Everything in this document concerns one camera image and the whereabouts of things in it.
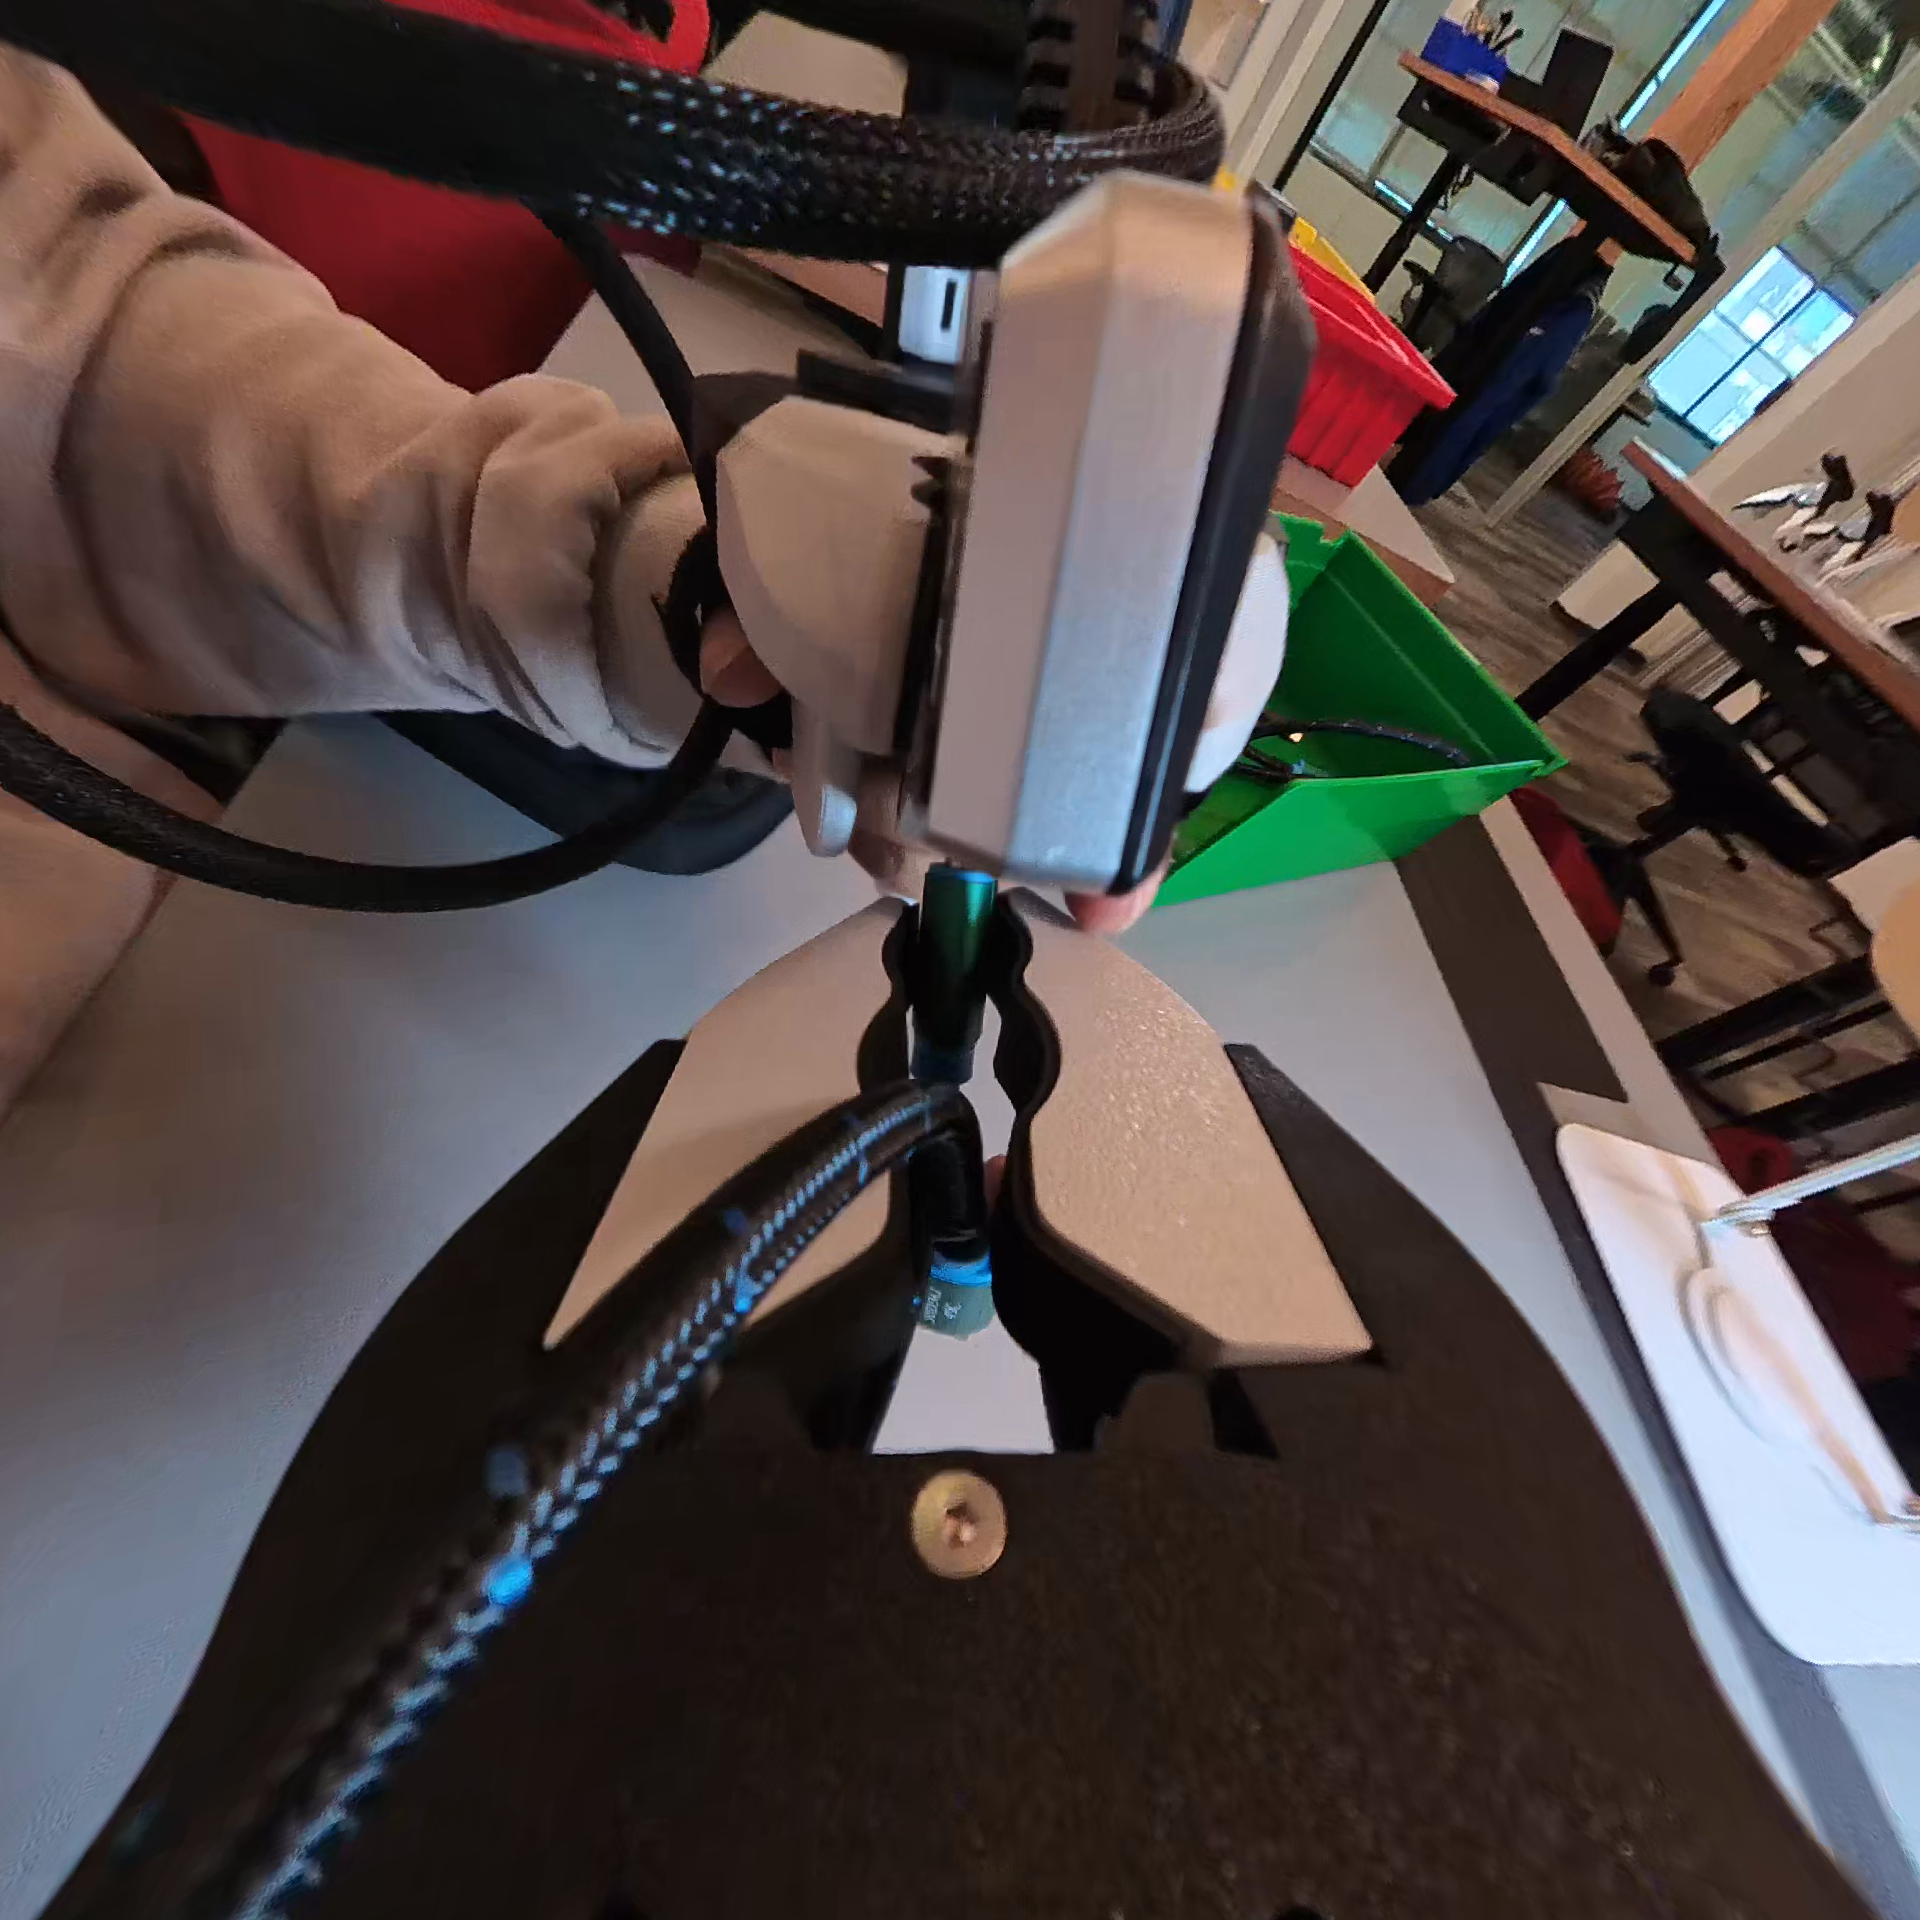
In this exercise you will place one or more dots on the wood edged desk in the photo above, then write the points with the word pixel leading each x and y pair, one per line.
pixel 1770 587

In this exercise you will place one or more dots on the person's left forearm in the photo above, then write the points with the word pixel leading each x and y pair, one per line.
pixel 300 494

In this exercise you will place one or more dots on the person's left hand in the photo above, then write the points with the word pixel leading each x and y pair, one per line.
pixel 734 668

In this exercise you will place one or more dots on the black office chair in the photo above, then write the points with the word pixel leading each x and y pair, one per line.
pixel 1711 780

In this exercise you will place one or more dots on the green plastic bin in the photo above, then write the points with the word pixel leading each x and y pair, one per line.
pixel 1396 676

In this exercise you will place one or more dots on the blue hanging jacket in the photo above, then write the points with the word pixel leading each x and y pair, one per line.
pixel 1516 377

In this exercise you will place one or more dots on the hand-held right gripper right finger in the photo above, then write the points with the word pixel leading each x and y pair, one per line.
pixel 1184 1186

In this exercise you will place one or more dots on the red plastic bin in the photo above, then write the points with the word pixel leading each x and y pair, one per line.
pixel 1358 377

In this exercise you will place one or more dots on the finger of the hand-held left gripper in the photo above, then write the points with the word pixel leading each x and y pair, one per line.
pixel 1254 646
pixel 819 524

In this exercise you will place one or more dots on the wooden standing desk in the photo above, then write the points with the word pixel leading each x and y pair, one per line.
pixel 1547 149

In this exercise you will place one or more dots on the white stand base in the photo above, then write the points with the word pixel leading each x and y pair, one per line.
pixel 1694 1426

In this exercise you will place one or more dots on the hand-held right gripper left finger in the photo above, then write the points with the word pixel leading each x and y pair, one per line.
pixel 720 1110

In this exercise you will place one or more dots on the black mesh wrist rest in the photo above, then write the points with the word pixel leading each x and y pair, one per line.
pixel 720 821

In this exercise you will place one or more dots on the red fabric bin white label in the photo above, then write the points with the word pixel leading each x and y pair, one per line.
pixel 421 270

